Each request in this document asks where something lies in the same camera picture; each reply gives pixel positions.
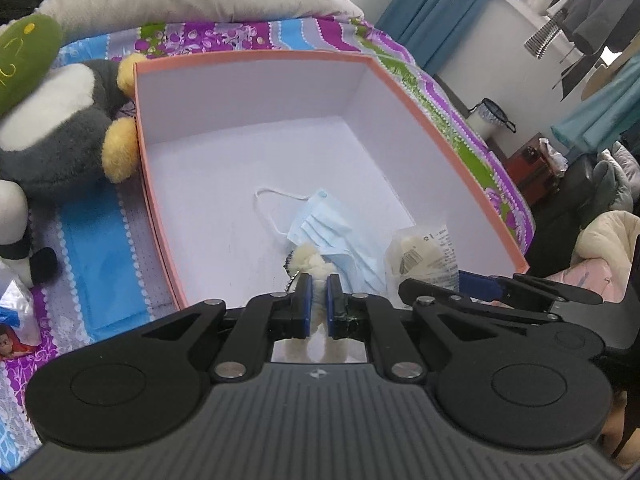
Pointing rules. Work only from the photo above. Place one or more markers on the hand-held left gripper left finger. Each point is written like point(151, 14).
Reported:
point(303, 305)

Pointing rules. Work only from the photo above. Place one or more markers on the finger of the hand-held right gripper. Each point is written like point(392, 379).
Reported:
point(480, 282)
point(435, 292)

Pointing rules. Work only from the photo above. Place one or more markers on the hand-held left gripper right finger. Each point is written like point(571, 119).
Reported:
point(335, 305)

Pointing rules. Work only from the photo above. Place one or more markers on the clear packet of cotton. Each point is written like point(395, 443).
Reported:
point(420, 255)

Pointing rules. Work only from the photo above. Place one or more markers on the small white plush toy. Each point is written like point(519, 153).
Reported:
point(307, 260)

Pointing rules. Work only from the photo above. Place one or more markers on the blue face mask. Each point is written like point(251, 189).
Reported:
point(325, 230)

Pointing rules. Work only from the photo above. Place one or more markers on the orange cardboard box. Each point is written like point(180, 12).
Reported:
point(225, 185)

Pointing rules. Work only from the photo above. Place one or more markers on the pink cloth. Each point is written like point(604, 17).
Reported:
point(585, 280)

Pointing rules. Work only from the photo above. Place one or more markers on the cream fleece clothing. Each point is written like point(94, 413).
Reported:
point(610, 230)

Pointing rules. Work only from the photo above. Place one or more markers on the red brown cabinet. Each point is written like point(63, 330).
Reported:
point(530, 170)

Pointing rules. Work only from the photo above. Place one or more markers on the grey puffer jacket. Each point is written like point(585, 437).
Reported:
point(617, 175)

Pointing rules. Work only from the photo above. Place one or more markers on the white bucket with black net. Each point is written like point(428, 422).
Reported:
point(482, 125)

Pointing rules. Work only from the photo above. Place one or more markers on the teal cloth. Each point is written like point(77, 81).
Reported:
point(600, 115)

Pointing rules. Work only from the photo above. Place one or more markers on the striped garment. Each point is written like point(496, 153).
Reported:
point(542, 37)

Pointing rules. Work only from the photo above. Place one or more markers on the blue curtain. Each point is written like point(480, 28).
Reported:
point(435, 10)

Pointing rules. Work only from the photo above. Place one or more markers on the plastic snack wrapper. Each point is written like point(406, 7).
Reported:
point(15, 310)

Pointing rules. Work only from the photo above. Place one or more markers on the grey white penguin plush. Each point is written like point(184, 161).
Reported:
point(60, 130)

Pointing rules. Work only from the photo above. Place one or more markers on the hanging dark grey jacket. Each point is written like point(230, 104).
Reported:
point(600, 5)

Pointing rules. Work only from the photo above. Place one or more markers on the small panda plush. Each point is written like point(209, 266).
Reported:
point(12, 210)

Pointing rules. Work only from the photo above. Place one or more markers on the long green plush stick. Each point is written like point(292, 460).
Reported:
point(30, 45)

